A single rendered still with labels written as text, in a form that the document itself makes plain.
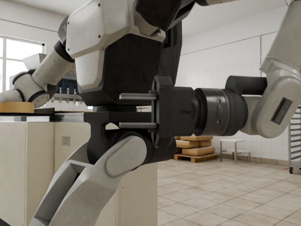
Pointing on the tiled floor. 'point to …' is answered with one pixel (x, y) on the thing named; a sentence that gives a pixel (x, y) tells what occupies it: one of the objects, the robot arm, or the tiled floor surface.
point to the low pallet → (195, 157)
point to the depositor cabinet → (24, 168)
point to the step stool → (234, 149)
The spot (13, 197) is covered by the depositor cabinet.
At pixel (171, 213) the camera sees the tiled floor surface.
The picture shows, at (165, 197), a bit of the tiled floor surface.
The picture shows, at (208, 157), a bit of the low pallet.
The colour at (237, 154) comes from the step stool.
